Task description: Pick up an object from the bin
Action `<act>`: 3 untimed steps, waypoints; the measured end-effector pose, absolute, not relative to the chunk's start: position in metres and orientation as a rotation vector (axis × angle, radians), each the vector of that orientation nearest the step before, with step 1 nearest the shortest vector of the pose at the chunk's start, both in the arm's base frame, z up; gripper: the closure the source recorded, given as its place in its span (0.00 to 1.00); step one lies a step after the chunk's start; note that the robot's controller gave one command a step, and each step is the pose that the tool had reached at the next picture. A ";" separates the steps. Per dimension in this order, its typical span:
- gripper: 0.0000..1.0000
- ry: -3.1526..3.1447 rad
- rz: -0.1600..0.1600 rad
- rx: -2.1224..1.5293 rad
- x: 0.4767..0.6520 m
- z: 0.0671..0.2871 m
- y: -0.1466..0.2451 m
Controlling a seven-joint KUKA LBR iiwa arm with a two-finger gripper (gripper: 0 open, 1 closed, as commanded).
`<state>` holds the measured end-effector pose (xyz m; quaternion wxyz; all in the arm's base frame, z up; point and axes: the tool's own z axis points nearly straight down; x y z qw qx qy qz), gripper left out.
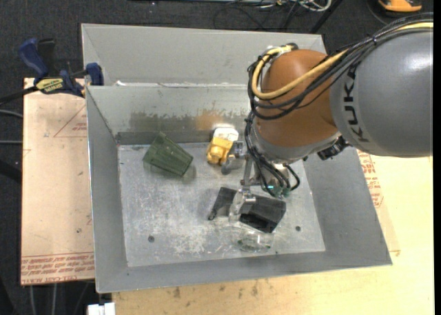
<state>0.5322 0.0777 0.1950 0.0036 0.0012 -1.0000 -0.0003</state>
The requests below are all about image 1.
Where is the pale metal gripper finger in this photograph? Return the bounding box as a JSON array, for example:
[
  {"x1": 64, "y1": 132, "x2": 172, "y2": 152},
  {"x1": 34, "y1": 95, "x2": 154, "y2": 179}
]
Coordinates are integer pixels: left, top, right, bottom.
[
  {"x1": 228, "y1": 192, "x2": 244, "y2": 223},
  {"x1": 242, "y1": 193, "x2": 258, "y2": 216}
]

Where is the black angular block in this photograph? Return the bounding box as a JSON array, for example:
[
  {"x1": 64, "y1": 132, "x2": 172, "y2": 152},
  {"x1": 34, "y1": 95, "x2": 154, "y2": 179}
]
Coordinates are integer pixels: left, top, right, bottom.
[{"x1": 207, "y1": 187, "x2": 287, "y2": 234}]

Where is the yellow and white toy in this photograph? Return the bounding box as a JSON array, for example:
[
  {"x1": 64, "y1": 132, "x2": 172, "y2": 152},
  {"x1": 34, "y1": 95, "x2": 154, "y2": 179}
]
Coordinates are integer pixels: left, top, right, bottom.
[{"x1": 205, "y1": 127, "x2": 240, "y2": 167}]

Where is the clear glass cup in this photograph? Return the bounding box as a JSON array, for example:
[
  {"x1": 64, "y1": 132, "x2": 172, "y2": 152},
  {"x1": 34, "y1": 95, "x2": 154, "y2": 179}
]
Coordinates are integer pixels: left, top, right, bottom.
[{"x1": 228, "y1": 217, "x2": 276, "y2": 254}]

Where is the grey metal bin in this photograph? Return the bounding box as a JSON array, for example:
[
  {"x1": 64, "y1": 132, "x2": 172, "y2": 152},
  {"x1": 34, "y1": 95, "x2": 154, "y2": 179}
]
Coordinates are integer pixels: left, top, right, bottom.
[{"x1": 81, "y1": 23, "x2": 393, "y2": 294}]

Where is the dark green plastic cup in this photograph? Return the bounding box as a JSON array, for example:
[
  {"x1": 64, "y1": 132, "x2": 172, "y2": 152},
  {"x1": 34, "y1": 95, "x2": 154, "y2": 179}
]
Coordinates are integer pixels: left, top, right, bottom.
[{"x1": 142, "y1": 131, "x2": 194, "y2": 177}]

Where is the brown cardboard board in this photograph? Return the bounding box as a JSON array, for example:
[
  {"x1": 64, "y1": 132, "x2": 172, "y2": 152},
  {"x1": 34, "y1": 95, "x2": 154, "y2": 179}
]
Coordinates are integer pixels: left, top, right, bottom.
[{"x1": 20, "y1": 77, "x2": 402, "y2": 286}]

